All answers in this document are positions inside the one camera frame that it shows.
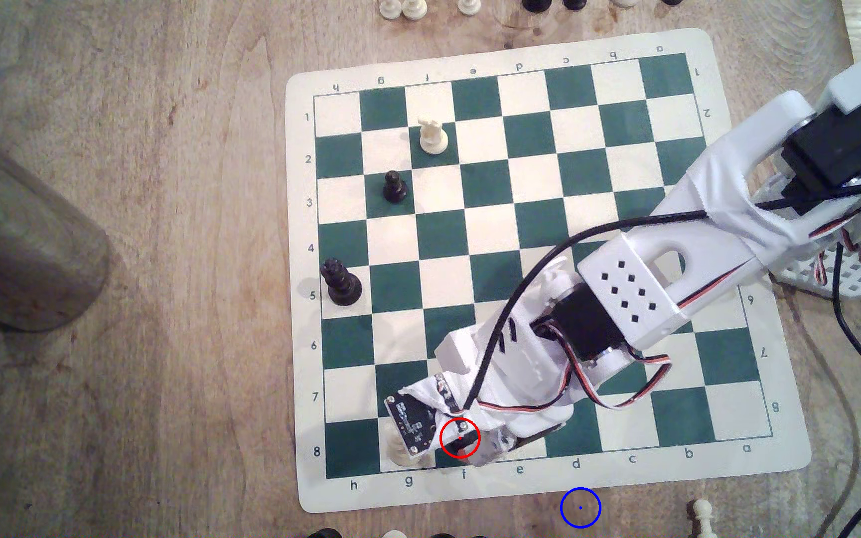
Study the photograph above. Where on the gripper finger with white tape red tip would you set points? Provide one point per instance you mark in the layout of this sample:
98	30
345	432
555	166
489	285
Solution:
454	407
492	451

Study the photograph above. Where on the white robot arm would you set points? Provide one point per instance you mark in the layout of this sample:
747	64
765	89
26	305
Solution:
625	291

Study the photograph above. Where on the white lattice robot base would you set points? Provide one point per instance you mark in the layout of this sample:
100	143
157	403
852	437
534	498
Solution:
849	280

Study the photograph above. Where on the white chess piece round base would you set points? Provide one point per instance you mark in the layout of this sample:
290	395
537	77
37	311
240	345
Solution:
403	457

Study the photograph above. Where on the green and cream chess mat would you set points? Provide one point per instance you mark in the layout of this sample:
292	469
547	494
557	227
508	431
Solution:
475	246

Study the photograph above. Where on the tall black chess piece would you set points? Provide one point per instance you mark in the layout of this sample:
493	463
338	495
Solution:
341	284

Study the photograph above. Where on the white pawn chess piece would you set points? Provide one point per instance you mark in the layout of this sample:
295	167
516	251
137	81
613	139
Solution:
702	517
390	7
469	6
414	8

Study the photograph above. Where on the black pawn chess piece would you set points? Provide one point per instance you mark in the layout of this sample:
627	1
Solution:
394	188

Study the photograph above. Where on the white knight chess piece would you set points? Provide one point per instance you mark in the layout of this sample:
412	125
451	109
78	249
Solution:
433	136

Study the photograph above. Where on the black camera circuit board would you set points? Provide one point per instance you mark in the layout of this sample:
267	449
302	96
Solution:
415	422

